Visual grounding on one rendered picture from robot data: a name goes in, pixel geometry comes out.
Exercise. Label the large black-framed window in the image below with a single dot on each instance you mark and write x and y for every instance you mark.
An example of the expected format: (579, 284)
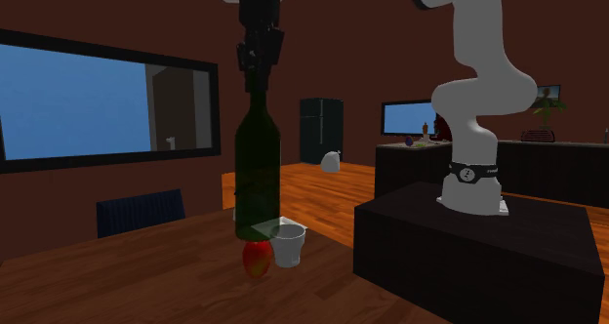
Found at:
(76, 102)

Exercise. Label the black robot stand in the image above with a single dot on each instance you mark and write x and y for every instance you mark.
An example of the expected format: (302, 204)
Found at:
(475, 261)

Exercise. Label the red mango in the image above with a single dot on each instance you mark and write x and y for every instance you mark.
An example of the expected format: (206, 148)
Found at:
(257, 259)

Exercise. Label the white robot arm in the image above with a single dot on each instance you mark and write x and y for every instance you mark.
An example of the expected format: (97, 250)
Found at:
(475, 66)

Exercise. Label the small black-framed window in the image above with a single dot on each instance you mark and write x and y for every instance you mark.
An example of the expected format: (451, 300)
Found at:
(407, 117)

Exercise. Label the black kitchen counter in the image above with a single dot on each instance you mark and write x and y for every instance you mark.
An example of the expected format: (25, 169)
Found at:
(547, 170)

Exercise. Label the black refrigerator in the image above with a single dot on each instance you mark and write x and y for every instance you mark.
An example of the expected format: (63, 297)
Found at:
(321, 130)

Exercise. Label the white bag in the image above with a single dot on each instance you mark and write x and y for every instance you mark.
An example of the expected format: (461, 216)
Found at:
(330, 162)

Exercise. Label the white cup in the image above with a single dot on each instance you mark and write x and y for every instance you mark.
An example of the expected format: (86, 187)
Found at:
(288, 249)

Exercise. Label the framed wall picture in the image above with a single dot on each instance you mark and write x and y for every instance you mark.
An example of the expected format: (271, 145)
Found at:
(552, 93)

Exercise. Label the green potted plant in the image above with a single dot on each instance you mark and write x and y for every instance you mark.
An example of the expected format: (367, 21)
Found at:
(547, 113)

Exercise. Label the dark green glass bottle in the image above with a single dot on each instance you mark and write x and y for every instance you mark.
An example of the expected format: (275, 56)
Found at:
(257, 170)

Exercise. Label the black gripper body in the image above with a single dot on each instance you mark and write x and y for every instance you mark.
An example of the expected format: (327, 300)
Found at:
(259, 23)

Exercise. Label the dark blue chair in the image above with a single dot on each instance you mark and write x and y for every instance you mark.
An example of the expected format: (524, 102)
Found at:
(140, 211)

